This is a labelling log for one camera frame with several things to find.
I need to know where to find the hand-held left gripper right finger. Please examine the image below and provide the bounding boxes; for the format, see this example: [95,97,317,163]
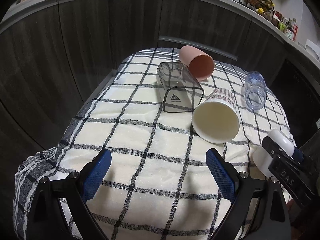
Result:
[205,148,292,240]

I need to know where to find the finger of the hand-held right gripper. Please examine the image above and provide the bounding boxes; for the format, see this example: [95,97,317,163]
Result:
[261,137,320,207]
[292,141,320,167]

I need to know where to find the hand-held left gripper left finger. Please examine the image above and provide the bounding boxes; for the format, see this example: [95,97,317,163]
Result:
[26,148,112,240]

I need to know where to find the plain white cup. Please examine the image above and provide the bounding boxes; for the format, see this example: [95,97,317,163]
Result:
[252,129,297,176]

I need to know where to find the white cup with plaid print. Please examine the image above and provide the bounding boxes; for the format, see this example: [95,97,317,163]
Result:
[192,87,240,144]

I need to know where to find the clear bluish plastic cup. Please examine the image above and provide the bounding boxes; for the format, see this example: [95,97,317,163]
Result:
[244,71,266,110]

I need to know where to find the transparent grey square cup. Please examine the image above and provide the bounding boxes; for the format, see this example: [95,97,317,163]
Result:
[155,62,204,113]

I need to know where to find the pink cup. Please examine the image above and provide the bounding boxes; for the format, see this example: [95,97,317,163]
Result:
[179,45,215,81]

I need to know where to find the black and white checked cloth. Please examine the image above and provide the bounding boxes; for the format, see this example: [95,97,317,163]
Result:
[12,47,298,240]

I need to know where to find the dark appliance front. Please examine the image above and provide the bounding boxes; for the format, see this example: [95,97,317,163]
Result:
[270,59,320,140]

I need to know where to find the white bowl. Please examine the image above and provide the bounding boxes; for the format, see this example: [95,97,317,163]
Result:
[305,40,320,60]

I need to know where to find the row of condiment bottles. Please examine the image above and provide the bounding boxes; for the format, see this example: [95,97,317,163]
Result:
[246,0,300,42]

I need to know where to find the dark wooden cabinet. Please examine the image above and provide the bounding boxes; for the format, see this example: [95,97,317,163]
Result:
[0,0,320,155]

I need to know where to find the silver cabinet handle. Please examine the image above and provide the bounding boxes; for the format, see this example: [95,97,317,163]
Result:
[158,36,238,61]

